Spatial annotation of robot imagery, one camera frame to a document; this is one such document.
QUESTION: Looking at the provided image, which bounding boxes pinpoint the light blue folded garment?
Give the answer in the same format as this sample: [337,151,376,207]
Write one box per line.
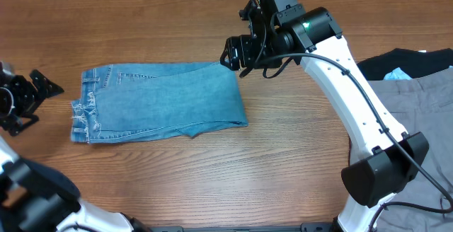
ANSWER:
[383,67,412,80]

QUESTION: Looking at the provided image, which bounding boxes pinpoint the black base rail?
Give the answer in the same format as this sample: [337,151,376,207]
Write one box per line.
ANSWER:
[147,222,334,232]

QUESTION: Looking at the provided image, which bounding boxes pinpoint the light blue denim jeans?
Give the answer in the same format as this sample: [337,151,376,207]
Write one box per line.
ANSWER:
[71,62,248,144]

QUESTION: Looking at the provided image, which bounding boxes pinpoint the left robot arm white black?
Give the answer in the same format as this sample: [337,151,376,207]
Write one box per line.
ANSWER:
[1,67,148,232]

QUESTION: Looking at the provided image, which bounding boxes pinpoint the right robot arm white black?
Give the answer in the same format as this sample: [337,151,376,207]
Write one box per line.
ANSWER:
[220,0,429,231]

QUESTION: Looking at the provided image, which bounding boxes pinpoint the black folded garment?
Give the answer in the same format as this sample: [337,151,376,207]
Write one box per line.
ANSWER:
[357,48,452,81]

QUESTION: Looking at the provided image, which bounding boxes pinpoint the grey folded trousers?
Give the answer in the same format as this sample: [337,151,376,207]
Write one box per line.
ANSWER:
[369,69,452,231]

